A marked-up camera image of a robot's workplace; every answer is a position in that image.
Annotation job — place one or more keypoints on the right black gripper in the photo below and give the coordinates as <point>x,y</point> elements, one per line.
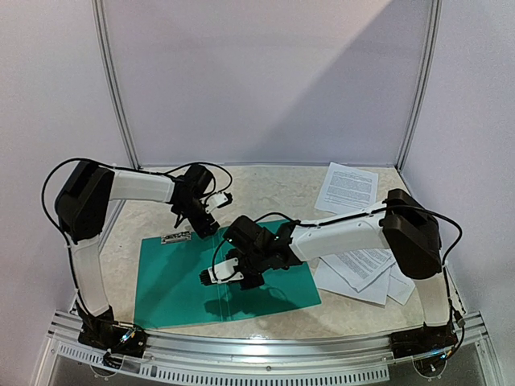
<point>249,274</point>

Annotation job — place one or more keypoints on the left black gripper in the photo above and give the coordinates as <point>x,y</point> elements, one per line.
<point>205,228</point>

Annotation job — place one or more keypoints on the green file folder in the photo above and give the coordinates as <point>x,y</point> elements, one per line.
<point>169,291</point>

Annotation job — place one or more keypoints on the printed paper sheet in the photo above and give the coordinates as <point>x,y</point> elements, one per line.
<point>346,189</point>
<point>376,293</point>
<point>360,268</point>
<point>400,286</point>

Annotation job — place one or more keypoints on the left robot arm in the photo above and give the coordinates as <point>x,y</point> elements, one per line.
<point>82,204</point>

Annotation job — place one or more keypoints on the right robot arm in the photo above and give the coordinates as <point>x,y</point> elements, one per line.
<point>398,223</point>

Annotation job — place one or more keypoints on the folder cover metal clip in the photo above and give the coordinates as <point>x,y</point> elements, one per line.
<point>176,237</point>

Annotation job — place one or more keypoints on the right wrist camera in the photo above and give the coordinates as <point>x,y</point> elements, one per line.
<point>222,273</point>

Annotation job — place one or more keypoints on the aluminium front rail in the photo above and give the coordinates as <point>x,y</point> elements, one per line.
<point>172,359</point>

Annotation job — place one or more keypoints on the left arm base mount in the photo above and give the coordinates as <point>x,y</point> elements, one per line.
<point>104,333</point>

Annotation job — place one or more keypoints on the left aluminium frame post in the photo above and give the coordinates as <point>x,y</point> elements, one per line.
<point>100,19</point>

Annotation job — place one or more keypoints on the aluminium frame post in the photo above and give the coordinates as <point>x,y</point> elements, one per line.
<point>428,52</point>
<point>100,19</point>

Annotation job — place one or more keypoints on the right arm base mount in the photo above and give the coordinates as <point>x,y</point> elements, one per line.
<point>443,341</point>

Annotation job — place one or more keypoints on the right aluminium frame post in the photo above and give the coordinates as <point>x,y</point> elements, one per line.
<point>428,52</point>

